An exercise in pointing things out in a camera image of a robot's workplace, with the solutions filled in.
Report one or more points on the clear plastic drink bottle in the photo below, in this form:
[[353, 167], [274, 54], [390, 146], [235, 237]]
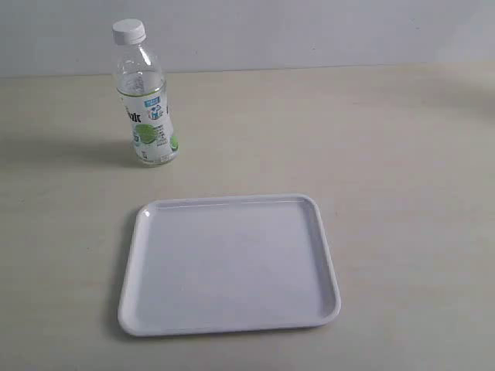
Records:
[[141, 86]]

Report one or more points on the white bottle cap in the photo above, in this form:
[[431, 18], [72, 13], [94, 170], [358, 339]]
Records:
[[128, 32]]

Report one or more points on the white rectangular plastic tray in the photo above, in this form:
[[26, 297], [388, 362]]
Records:
[[228, 264]]

